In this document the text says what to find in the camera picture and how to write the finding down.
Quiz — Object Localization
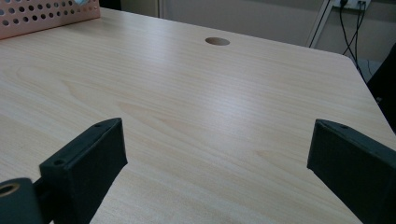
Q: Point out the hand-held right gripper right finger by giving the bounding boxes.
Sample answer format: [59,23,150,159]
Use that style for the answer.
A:
[306,119,396,224]

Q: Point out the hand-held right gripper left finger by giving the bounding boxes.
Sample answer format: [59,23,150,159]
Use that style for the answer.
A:
[38,117,129,224]

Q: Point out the pink perforated plastic basket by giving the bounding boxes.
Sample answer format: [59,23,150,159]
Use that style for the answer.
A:
[0,0,102,41]

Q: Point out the black power cable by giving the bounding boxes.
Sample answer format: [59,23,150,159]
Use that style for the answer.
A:
[342,1,368,63]
[337,0,375,82]

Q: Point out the white wall power outlet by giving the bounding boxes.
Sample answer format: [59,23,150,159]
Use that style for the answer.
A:
[332,0,372,10]

